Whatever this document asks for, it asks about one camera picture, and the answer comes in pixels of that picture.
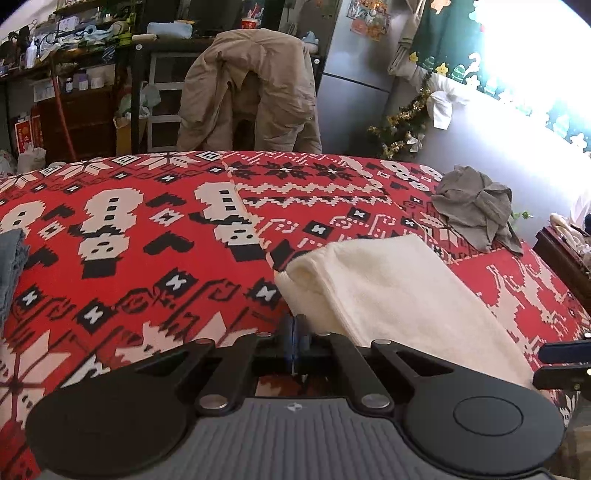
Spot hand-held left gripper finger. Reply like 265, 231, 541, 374
293, 315, 455, 411
134, 315, 294, 414

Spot dark wooden furniture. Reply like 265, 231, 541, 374
536, 212, 591, 301

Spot red broom handle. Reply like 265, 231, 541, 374
52, 76, 77, 162

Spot white knit sweater vest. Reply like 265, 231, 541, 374
274, 234, 536, 388

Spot light blue folded cloth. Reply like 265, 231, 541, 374
147, 22, 194, 40

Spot cluttered dark wooden desk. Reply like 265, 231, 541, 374
0, 0, 218, 155

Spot beige jacket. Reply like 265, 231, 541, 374
176, 28, 322, 153

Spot green christmas banner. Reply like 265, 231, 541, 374
406, 0, 591, 153

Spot silver refrigerator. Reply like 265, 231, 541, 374
316, 0, 416, 160

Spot red patterned blanket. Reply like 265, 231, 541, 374
0, 150, 591, 480

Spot white cloth bow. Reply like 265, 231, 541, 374
426, 74, 472, 131

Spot dark wooden cabinet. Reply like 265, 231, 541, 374
34, 85, 121, 162

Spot plain white bag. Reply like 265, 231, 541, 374
16, 143, 47, 174

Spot colourful fridge stickers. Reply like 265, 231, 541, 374
348, 0, 392, 42

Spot grey crumpled garment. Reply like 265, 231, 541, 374
431, 165, 525, 257

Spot red box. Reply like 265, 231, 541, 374
14, 115, 44, 155

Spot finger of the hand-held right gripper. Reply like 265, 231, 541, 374
539, 339, 591, 365
532, 363, 591, 391

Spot blue denim garment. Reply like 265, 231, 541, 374
0, 228, 31, 333

